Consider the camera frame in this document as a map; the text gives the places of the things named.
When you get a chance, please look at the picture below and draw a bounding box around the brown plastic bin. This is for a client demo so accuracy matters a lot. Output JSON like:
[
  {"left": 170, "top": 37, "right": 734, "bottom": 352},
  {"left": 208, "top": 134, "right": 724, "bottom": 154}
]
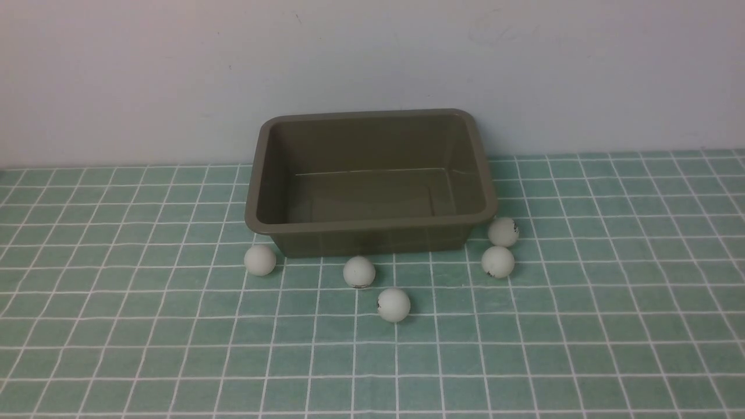
[{"left": 244, "top": 108, "right": 498, "bottom": 259}]

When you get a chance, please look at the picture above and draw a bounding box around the white ping-pong ball DHS logo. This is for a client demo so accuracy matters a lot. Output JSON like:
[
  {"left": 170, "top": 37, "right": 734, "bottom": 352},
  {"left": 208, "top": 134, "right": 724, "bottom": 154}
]
[{"left": 376, "top": 288, "right": 411, "bottom": 324}]

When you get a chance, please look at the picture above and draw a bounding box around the white ping-pong ball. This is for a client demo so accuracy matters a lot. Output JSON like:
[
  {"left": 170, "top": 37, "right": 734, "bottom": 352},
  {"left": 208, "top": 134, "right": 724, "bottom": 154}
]
[
  {"left": 481, "top": 245, "right": 516, "bottom": 279},
  {"left": 244, "top": 244, "right": 276, "bottom": 276},
  {"left": 343, "top": 255, "right": 376, "bottom": 289},
  {"left": 487, "top": 217, "right": 520, "bottom": 248}
]

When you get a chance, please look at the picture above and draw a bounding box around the green checkered tablecloth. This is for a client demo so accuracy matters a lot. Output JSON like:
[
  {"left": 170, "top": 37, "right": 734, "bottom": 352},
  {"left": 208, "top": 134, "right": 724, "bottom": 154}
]
[{"left": 1, "top": 150, "right": 744, "bottom": 418}]

